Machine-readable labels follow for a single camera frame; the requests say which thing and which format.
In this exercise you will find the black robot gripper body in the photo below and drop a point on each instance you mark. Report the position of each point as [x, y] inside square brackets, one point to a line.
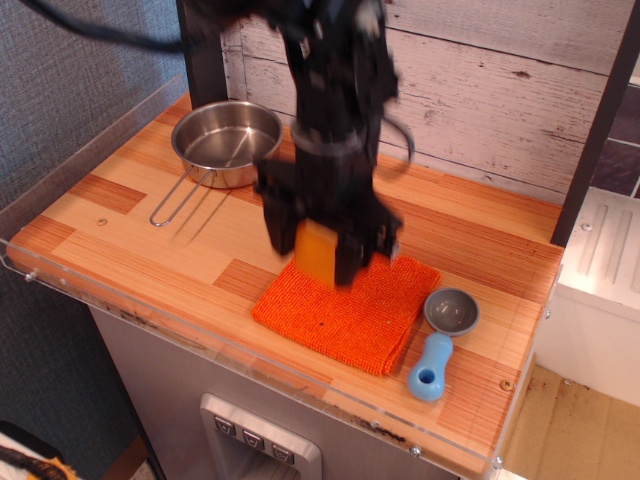
[334, 184]

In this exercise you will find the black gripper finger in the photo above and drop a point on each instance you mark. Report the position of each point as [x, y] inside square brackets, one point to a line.
[282, 216]
[352, 254]

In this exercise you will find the yellow cheese wedge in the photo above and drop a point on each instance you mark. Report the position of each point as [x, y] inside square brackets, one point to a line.
[315, 251]

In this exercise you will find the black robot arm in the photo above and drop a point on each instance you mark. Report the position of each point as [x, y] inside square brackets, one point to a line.
[343, 76]

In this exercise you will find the orange knitted cloth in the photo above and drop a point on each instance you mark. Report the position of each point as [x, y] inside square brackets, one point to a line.
[365, 326]

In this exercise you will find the blue grey measuring scoop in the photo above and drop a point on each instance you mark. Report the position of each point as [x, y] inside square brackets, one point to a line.
[451, 312]

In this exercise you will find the clear acrylic table guard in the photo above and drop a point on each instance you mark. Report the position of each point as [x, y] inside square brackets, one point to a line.
[174, 307]

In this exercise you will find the toy fridge dispenser panel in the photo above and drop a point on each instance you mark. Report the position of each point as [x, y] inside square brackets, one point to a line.
[247, 446]

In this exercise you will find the white toy cabinet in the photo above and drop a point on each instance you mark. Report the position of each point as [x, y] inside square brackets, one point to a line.
[590, 330]

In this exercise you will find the yellow black object bottom left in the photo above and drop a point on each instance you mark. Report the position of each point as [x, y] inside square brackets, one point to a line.
[35, 468]

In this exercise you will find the steel pan with wire handle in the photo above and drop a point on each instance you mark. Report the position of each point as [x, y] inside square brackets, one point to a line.
[219, 145]

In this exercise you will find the dark left shelf post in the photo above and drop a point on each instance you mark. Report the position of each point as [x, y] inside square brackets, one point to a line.
[204, 62]

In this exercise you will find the dark shelf post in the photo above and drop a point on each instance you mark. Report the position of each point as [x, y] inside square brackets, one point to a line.
[613, 94]
[204, 62]

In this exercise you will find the dark right shelf post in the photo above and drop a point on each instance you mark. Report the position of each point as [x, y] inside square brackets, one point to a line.
[613, 94]

